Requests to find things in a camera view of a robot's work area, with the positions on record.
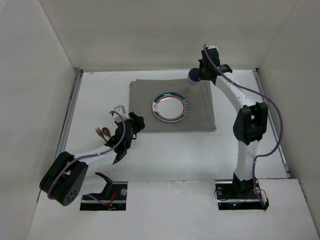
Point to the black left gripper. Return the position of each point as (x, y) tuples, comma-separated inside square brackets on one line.
[(133, 122)]

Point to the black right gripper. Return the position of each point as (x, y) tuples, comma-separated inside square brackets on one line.
[(203, 73)]

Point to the purple plastic cup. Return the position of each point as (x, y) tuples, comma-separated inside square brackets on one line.
[(193, 76)]

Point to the brown wooden spoon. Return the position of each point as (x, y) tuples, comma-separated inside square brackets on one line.
[(106, 133)]

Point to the white plate green rim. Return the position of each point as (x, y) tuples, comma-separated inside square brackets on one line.
[(170, 107)]

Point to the grey cloth placemat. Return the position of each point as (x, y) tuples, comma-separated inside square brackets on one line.
[(200, 117)]

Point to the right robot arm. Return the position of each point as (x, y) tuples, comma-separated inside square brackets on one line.
[(248, 128)]

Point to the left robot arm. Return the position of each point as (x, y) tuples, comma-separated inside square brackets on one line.
[(64, 180)]

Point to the brown wooden fork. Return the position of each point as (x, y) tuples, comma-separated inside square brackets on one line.
[(101, 134)]

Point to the white front cover board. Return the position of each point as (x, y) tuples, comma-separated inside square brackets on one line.
[(183, 210)]

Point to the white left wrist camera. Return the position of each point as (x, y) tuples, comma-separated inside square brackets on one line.
[(120, 112)]

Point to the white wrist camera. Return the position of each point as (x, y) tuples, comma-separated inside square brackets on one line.
[(120, 112), (209, 47)]

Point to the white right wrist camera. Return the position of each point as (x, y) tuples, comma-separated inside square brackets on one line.
[(209, 47)]

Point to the left aluminium table rail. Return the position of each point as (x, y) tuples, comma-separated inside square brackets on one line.
[(69, 112)]

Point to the aluminium table rail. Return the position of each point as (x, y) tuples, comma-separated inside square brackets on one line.
[(69, 112), (273, 127)]

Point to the right aluminium table rail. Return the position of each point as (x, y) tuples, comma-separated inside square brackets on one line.
[(273, 127)]

